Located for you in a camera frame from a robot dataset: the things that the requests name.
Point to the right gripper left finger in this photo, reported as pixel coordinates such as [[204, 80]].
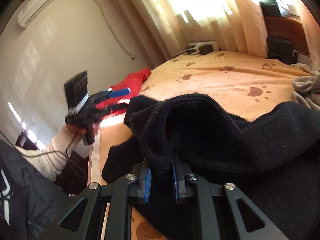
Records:
[[103, 212]]

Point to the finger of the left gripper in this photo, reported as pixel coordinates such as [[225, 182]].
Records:
[[118, 93], [116, 107]]

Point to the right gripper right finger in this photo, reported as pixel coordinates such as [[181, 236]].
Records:
[[219, 207]]

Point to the black knit sweater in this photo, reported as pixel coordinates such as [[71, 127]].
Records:
[[274, 160]]

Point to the person's left hand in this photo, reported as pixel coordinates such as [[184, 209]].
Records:
[[81, 131]]

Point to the red cloth on bed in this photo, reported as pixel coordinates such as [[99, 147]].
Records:
[[134, 81]]

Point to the cream ribbed left sleeve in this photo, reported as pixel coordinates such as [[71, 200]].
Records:
[[51, 161]]

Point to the black charger adapter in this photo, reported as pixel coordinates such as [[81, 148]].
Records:
[[206, 49]]

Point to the cream lace curtain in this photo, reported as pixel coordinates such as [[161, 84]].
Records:
[[165, 27]]

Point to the white power strip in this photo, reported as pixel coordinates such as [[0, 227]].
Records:
[[197, 45]]

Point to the white air conditioner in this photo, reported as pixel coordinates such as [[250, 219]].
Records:
[[42, 2]]

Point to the orange paw print blanket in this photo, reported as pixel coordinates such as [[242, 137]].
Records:
[[244, 85]]

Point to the taupe knit sweater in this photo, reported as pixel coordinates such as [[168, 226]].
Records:
[[306, 88]]

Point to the black box beside bed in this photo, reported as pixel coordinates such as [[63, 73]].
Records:
[[281, 50]]

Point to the dark box on nightstand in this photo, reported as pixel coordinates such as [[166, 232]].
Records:
[[270, 8]]

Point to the wooden nightstand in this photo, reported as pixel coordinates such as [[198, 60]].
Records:
[[288, 29]]

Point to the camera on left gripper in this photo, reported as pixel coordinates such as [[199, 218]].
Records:
[[76, 92]]

